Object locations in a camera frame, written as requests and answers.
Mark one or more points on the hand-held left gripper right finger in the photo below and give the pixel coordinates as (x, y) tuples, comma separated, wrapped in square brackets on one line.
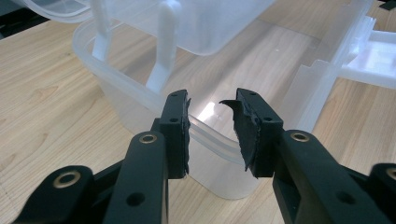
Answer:
[(258, 140)]

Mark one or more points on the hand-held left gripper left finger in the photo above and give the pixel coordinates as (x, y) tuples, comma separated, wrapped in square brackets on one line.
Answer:
[(177, 137)]

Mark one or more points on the translucent plastic storage box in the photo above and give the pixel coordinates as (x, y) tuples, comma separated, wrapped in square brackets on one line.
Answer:
[(218, 186)]

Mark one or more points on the translucent box lid white clips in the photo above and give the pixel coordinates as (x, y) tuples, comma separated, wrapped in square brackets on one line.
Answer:
[(202, 25)]

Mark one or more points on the translucent plastic container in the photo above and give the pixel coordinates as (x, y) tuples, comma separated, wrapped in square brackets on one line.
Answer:
[(56, 14)]

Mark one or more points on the dark object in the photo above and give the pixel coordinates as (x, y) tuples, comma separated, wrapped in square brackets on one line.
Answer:
[(389, 4)]

